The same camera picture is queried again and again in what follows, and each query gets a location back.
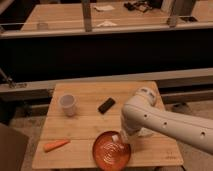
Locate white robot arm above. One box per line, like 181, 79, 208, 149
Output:
121, 87, 213, 155

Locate orange ceramic bowl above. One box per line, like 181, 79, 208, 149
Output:
92, 131, 131, 171

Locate black rectangular block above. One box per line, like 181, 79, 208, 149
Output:
98, 98, 115, 114

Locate white plastic cup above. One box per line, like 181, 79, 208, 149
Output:
58, 94, 76, 117

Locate orange carrot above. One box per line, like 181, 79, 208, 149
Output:
43, 140, 69, 152

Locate brown box corner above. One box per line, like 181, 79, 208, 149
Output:
0, 123, 29, 171

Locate crumpled white tissue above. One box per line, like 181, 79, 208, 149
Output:
97, 20, 117, 27

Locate metal clamp at left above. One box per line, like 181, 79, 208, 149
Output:
0, 67, 27, 88

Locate white paper on far table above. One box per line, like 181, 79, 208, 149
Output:
93, 5, 115, 12

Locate black objects on far table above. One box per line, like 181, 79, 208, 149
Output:
123, 0, 153, 13

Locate metal post right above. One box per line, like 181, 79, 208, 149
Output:
167, 0, 185, 28

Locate metal post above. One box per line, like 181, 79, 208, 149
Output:
81, 0, 92, 32
167, 0, 185, 28

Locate metal post left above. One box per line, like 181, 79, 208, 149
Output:
81, 0, 92, 32

